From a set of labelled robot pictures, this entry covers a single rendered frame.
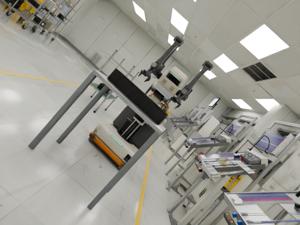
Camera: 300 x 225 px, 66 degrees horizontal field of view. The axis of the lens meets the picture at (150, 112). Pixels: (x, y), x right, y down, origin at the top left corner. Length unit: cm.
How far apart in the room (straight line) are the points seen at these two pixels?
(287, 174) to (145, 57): 957
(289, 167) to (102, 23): 1089
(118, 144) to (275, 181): 196
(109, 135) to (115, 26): 993
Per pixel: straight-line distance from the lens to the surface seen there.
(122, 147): 279
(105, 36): 1236
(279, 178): 333
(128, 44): 1206
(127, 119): 303
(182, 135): 766
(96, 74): 181
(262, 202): 222
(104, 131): 284
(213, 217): 325
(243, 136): 458
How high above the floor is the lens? 96
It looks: 4 degrees down
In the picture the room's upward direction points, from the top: 42 degrees clockwise
